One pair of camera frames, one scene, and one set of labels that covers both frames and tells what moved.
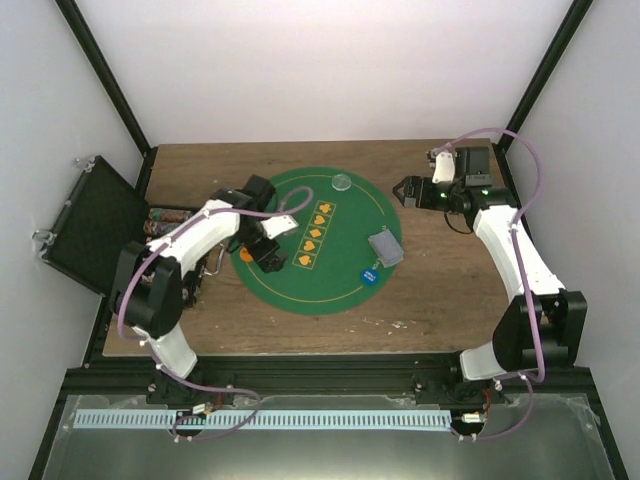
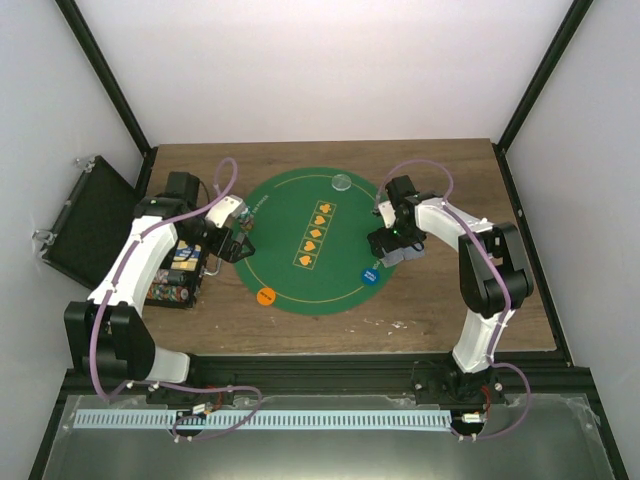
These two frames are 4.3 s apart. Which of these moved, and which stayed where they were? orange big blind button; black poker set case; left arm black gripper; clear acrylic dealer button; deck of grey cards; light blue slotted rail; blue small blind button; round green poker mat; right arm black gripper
Moved: right arm black gripper; deck of grey cards; left arm black gripper; orange big blind button
Stayed: black poker set case; round green poker mat; light blue slotted rail; clear acrylic dealer button; blue small blind button
